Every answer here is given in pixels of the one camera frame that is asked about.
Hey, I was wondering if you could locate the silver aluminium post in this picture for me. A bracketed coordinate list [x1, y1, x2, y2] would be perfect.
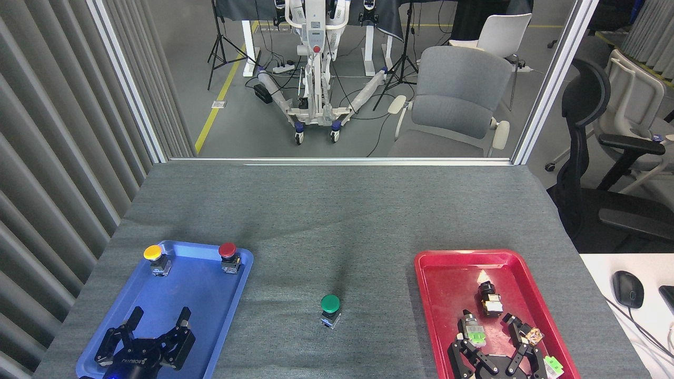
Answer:
[87, 0, 169, 164]
[512, 0, 601, 165]

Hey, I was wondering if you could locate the black tripod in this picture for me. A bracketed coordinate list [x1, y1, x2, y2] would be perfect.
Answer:
[207, 0, 259, 91]
[373, 0, 419, 111]

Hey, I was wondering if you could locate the black table cloth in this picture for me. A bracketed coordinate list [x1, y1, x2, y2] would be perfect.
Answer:
[213, 0, 406, 43]

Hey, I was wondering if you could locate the blue plastic tray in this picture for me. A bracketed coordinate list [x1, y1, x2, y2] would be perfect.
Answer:
[76, 241, 254, 379]

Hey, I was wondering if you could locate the red plastic tray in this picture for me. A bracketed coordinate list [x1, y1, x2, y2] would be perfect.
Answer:
[414, 250, 580, 379]

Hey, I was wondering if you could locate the white plastic chair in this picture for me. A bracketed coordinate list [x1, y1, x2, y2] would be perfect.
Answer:
[449, 13, 532, 111]

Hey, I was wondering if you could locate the silver aluminium rail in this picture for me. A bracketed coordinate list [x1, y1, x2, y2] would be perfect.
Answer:
[168, 157, 514, 167]

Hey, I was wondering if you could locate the red push button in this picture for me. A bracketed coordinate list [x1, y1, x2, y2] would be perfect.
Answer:
[218, 242, 242, 274]

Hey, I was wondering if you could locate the black computer mouse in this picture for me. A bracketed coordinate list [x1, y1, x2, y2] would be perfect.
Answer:
[612, 271, 645, 310]

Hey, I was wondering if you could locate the white table leg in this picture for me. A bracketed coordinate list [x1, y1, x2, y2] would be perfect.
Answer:
[241, 20, 262, 78]
[363, 24, 393, 77]

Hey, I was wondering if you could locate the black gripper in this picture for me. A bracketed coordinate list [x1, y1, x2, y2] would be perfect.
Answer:
[449, 324, 549, 379]
[95, 306, 196, 379]

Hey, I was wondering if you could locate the green push button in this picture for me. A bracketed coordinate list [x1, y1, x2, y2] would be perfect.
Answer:
[320, 294, 342, 331]

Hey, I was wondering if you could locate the white wheeled stand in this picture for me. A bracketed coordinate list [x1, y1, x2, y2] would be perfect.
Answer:
[256, 0, 388, 145]

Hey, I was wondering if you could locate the black knob selector switch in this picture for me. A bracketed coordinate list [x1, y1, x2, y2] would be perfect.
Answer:
[478, 281, 503, 317]

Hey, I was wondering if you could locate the white desk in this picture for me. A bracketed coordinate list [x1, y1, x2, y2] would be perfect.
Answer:
[579, 254, 674, 379]

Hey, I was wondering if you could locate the silver switch with green block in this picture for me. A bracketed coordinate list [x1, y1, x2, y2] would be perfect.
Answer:
[458, 311, 487, 348]

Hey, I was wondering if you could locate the black office chair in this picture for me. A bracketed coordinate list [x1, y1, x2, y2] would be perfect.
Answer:
[548, 58, 674, 253]

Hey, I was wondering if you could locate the white frame office chair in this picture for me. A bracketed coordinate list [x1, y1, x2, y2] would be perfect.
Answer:
[545, 49, 674, 195]

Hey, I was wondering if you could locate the black switch with orange block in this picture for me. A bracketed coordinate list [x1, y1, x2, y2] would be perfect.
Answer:
[503, 314, 543, 345]

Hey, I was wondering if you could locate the yellow push button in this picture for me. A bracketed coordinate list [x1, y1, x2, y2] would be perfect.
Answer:
[143, 245, 173, 277]

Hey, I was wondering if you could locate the grey office chair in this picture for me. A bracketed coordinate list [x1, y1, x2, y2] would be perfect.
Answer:
[387, 46, 511, 158]

